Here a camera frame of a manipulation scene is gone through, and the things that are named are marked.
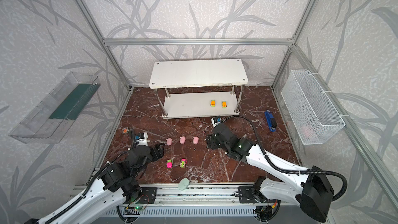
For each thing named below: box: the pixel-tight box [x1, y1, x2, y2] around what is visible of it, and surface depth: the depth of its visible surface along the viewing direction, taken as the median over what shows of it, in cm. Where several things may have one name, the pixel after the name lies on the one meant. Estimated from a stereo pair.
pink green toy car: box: [166, 159, 174, 169], surface depth 84 cm
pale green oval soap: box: [178, 177, 190, 191], surface depth 77 cm
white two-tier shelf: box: [149, 59, 249, 119], surface depth 89 cm
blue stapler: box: [264, 109, 278, 133], surface depth 98 cm
